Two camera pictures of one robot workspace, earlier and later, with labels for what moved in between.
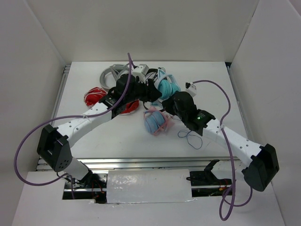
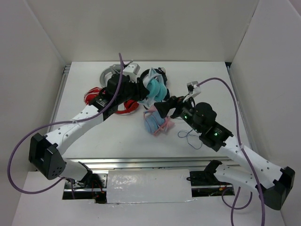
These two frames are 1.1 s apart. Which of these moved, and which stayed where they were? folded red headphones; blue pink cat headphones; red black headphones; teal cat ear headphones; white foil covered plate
Moved: teal cat ear headphones
Stayed: blue pink cat headphones; white foil covered plate; red black headphones; folded red headphones
